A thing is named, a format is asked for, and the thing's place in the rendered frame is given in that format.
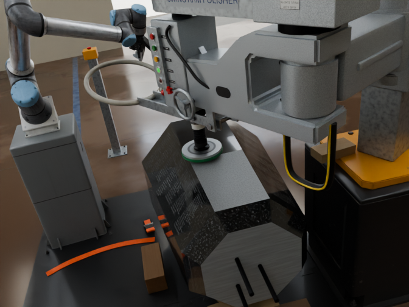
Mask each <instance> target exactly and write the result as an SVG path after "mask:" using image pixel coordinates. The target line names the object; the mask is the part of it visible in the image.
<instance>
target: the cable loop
mask: <svg viewBox="0 0 409 307"><path fill-rule="evenodd" d="M336 145H337V122H334V123H332V124H331V125H330V126H329V136H328V139H327V169H326V178H325V181H324V183H323V184H322V185H319V184H316V183H312V182H309V181H307V180H305V179H303V178H301V177H300V176H298V175H297V174H296V173H295V171H294V170H293V166H292V156H291V137H289V136H285V135H283V148H284V163H285V168H286V171H287V173H288V176H289V177H290V178H291V179H292V180H293V181H294V182H295V183H297V184H299V185H301V186H303V187H305V188H307V189H310V190H312V191H316V192H325V191H328V190H329V189H330V187H331V186H332V183H333V180H334V174H335V159H336Z"/></svg>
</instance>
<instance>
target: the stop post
mask: <svg viewBox="0 0 409 307"><path fill-rule="evenodd" d="M83 56H84V59H85V60H87V61H88V64H89V68H90V69H92V68H93V67H95V66H97V65H98V61H97V58H98V51H97V48H96V47H93V48H91V49H87V48H86V49H83ZM92 78H93V82H94V86H95V89H96V93H97V94H98V95H99V96H102V97H104V98H107V94H106V91H105V86H104V84H103V79H102V75H101V72H100V70H98V71H96V72H95V73H94V74H93V75H92ZM99 104H100V108H101V111H102V114H103V118H104V121H105V125H106V128H107V132H108V136H109V139H110V143H111V147H112V149H108V158H114V157H119V156H123V155H127V146H120V143H119V138H118V136H117V131H116V128H115V125H114V121H113V116H112V113H111V109H110V105H109V104H105V103H103V102H100V101H99Z"/></svg>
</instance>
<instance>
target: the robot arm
mask: <svg viewBox="0 0 409 307"><path fill-rule="evenodd" d="M4 8H5V14H6V21H7V33H8V41H9V54H10V58H9V59H8V60H7V61H6V63H5V68H6V71H7V74H8V77H9V81H10V85H11V87H12V89H11V95H12V99H13V100H14V102H15V103H16V104H17V106H19V108H20V109H21V115H22V117H23V119H24V120H25V121H26V122H28V123H29V124H34V125H37V124H42V123H44V122H46V121H47V120H48V119H49V118H50V116H51V114H52V107H51V105H50V103H49V102H48V101H47V100H46V99H44V98H43V97H42V95H41V93H40V90H39V87H38V84H37V80H36V78H35V73H34V63H33V61H32V60H31V59H30V35H31V36H34V37H42V36H43V35H55V36H61V37H72V38H84V39H90V40H102V41H113V42H117V43H122V45H123V46H124V47H129V49H132V50H134V51H135V50H136V51H135V54H133V57H135V58H137V59H138V60H139V61H142V59H143V57H144V52H145V47H146V48H147V49H148V50H150V44H149V39H147V38H146V37H145V36H144V35H145V33H146V22H147V9H146V7H145V6H143V5H141V4H133V5H132V6H131V8H127V9H115V10H111V11H110V23H111V26H109V25H104V24H95V23H86V22H81V21H73V20H68V19H59V18H50V17H45V16H44V15H43V14H42V13H38V12H35V11H33V9H32V5H31V3H30V0H4Z"/></svg>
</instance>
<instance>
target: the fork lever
mask: <svg viewBox="0 0 409 307"><path fill-rule="evenodd" d="M153 94H154V95H155V98H154V99H153V100H148V99H144V98H142V97H137V99H138V101H139V105H140V106H143V107H146V108H149V109H152V110H156V111H159V112H161V113H165V114H168V115H171V116H175V117H178V118H181V117H180V116H179V114H178V113H177V111H176V110H175V108H172V107H168V106H167V105H166V100H165V97H164V96H163V95H162V94H161V92H159V91H153ZM215 116H218V117H221V119H215V121H216V127H217V130H219V131H221V130H222V123H224V122H226V121H227V120H232V121H236V122H238V121H239V120H236V119H233V118H229V117H227V116H223V115H220V114H218V113H215ZM181 119H182V118H181ZM190 122H194V123H197V124H200V125H203V126H206V127H207V129H208V130H209V131H210V130H212V125H210V124H207V120H206V116H204V115H200V114H198V113H196V114H195V117H194V118H193V119H192V120H190Z"/></svg>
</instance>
